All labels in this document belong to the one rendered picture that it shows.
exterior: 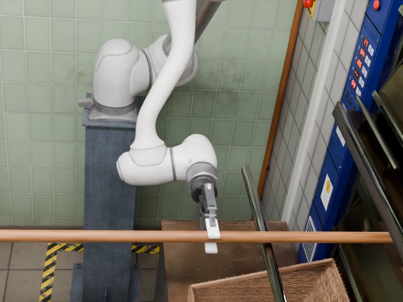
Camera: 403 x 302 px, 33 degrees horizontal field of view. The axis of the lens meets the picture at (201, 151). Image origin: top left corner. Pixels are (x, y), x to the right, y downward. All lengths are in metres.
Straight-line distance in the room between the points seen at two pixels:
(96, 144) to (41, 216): 0.90
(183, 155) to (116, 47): 0.59
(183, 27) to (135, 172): 0.44
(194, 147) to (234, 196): 1.35
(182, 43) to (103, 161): 0.78
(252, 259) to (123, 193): 0.56
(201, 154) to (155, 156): 0.14
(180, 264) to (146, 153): 0.70
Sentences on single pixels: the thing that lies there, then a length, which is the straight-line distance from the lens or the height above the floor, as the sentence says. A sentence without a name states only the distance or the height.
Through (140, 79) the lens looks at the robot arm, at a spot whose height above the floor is 1.16.
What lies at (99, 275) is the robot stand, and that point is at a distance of 2.98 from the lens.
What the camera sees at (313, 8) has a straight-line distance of 2.43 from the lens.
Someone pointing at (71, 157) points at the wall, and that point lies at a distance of 3.09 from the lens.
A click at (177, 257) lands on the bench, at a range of 2.55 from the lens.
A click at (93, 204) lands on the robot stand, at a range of 2.70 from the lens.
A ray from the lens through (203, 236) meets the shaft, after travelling 1.74.
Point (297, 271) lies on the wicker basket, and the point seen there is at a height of 0.80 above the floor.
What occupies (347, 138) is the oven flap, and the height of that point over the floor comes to 1.40.
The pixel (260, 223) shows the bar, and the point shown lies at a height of 1.17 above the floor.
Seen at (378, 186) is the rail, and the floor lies 1.43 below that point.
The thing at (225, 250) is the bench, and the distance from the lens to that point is 2.61.
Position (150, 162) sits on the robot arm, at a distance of 1.94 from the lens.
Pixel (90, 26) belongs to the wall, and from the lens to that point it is 2.74.
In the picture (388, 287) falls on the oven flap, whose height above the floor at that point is 1.04.
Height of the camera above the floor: 2.39
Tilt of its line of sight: 36 degrees down
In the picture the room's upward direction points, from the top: 8 degrees clockwise
